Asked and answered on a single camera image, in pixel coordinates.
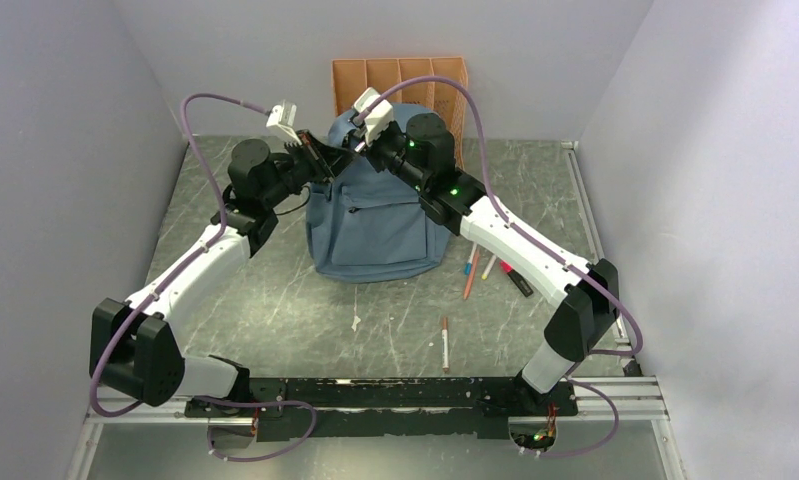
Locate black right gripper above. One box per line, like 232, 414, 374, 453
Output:
353, 120, 428, 194

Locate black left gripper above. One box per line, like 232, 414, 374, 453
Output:
260, 128, 359, 208

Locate blue student backpack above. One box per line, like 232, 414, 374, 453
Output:
304, 101, 455, 285

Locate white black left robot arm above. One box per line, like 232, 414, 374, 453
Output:
89, 130, 349, 417

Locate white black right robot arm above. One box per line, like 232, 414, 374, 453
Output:
357, 114, 619, 414

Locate orange plastic file organizer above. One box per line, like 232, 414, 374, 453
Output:
332, 57, 469, 167

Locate orange pencil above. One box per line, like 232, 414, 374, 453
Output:
462, 249, 480, 300

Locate blue white pen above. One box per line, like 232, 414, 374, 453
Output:
463, 242, 478, 276

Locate yellow white marker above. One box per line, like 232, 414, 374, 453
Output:
481, 255, 498, 280

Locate pink black highlighter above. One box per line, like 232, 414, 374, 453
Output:
499, 261, 534, 297

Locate brown white marker pen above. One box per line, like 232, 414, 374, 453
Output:
441, 316, 450, 374

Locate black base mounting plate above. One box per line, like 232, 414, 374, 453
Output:
184, 377, 578, 441

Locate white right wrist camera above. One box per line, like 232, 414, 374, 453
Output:
350, 87, 395, 152

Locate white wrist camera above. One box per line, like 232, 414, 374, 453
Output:
266, 100, 302, 145
350, 87, 395, 152

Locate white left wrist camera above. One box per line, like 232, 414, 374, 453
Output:
266, 100, 302, 145

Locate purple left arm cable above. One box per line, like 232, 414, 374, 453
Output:
88, 92, 318, 463

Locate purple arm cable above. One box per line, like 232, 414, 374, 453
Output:
352, 75, 644, 458
88, 92, 318, 463

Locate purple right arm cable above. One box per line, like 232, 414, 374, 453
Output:
352, 75, 644, 458

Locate aluminium frame rail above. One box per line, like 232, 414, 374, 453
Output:
83, 377, 669, 427

